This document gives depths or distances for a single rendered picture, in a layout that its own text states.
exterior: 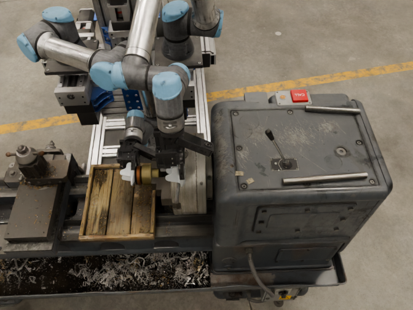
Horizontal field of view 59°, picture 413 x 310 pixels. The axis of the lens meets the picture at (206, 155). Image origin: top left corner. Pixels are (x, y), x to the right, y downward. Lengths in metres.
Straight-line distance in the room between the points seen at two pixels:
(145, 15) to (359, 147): 0.84
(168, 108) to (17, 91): 2.76
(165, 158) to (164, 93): 0.21
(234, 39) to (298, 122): 2.48
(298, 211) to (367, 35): 3.03
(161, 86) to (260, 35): 2.99
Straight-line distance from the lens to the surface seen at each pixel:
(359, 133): 1.45
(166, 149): 1.06
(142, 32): 1.15
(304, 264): 1.88
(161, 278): 1.79
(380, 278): 2.63
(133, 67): 1.09
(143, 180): 1.42
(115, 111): 2.02
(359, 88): 3.55
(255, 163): 1.27
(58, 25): 1.73
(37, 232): 1.58
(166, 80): 0.95
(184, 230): 1.57
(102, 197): 1.67
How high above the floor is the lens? 2.29
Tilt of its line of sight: 54 degrees down
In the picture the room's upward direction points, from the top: straight up
